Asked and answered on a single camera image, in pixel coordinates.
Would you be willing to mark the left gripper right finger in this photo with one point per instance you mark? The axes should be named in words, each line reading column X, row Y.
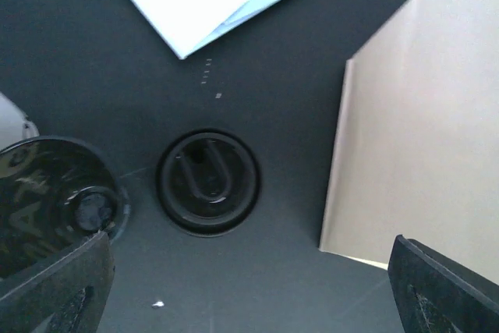
column 433, row 293

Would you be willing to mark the white cup stack left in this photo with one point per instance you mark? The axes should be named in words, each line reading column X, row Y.
column 15, row 125

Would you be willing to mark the beige paper bag with handles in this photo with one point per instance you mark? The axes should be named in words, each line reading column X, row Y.
column 416, row 145

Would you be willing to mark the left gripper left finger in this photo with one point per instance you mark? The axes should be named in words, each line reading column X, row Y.
column 68, row 289

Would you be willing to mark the stack of black cup lids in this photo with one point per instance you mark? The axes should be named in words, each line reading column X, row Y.
column 207, row 182

